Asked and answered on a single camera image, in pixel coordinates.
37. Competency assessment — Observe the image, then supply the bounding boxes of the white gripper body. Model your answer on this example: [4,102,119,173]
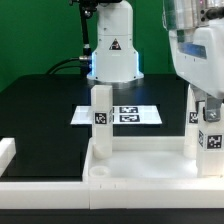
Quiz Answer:
[169,26,224,99]

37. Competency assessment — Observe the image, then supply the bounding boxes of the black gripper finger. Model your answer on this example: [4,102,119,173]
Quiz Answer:
[205,94,223,122]
[190,85,205,102]

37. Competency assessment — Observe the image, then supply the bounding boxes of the white desk tabletop tray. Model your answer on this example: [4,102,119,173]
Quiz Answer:
[82,136,224,189]

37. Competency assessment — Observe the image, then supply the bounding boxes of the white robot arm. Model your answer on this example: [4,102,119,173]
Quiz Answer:
[70,0,224,122]

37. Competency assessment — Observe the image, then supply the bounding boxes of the white marker base plate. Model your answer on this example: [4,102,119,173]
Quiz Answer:
[71,105,162,125]

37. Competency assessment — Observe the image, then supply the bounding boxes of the black cables at base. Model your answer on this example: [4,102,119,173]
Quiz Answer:
[45,0,101,76]

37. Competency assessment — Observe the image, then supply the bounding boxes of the white L-shaped fence wall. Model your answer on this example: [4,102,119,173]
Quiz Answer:
[0,138,224,209]

